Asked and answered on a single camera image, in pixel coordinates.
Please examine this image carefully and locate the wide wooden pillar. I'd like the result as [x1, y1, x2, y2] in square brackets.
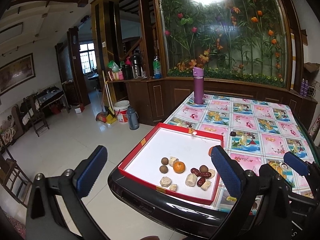
[90, 0, 123, 103]

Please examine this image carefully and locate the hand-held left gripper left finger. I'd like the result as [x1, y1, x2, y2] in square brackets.
[25, 145, 110, 240]

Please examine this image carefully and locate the floral cushioned chair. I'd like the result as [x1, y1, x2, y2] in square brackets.
[309, 115, 320, 140]

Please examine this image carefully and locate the dark wooden low cabinet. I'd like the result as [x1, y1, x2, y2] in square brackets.
[124, 76, 320, 130]

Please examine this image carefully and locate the framed wall painting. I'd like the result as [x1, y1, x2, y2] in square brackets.
[0, 53, 35, 96]

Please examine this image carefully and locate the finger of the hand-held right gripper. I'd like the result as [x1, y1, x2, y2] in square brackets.
[283, 151, 320, 178]

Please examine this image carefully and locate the wooden staircase railing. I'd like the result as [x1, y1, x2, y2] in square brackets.
[120, 36, 143, 63]

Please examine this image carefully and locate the table with dark cloth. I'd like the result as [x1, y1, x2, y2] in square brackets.
[37, 87, 67, 110]

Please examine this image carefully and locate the green plastic bottle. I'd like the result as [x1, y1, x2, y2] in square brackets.
[153, 54, 162, 79]

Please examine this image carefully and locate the steel thermos jug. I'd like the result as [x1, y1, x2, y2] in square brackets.
[131, 54, 142, 79]

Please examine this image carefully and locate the purple drinking bottle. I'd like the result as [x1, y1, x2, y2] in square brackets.
[192, 67, 205, 105]

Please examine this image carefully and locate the yellow dustpan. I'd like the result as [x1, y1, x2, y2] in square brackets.
[106, 80, 118, 125]

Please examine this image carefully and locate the flat ceiling lamp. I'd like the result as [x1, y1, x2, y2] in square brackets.
[0, 22, 23, 39]

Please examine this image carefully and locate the broom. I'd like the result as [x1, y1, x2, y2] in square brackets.
[96, 70, 109, 123]

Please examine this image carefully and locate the dark wooden chair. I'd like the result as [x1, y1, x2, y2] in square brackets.
[0, 140, 33, 208]
[24, 94, 50, 137]

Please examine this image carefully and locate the brown cardboard piece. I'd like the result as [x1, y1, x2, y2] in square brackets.
[304, 62, 320, 74]

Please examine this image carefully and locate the pink fruit-print tablecloth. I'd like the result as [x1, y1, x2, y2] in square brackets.
[164, 91, 320, 217]

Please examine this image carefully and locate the narrow wooden pillar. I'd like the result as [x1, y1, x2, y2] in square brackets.
[67, 27, 90, 107]

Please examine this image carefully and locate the white plastic bucket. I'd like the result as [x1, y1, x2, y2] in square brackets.
[114, 100, 130, 124]

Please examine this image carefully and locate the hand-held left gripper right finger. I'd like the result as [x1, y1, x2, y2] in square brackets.
[207, 145, 294, 240]

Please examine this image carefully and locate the black jug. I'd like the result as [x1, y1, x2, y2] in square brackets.
[121, 64, 134, 80]

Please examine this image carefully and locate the grey thermos flask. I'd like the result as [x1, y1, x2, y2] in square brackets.
[126, 106, 140, 130]

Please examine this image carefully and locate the sofa with patterned blanket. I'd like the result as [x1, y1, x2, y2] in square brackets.
[0, 105, 25, 148]

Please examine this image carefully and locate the red cardboard box tray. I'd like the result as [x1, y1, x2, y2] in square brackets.
[118, 123, 224, 205]

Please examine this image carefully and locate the glass artificial flower display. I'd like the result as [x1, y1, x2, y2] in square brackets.
[151, 0, 300, 89]

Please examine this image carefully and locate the barred window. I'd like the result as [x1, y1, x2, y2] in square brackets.
[79, 43, 97, 74]

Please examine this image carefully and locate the wire basket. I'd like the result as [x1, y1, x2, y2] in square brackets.
[309, 82, 320, 99]

